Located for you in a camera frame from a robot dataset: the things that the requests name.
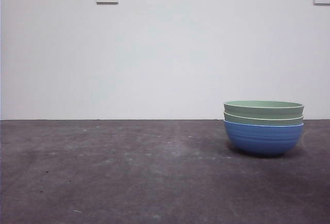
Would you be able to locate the pale green bowl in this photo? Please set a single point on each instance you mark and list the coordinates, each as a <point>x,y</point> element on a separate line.
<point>263,122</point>
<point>263,110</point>

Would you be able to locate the blue ribbed bowl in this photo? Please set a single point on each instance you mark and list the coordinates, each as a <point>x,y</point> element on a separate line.
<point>263,138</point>

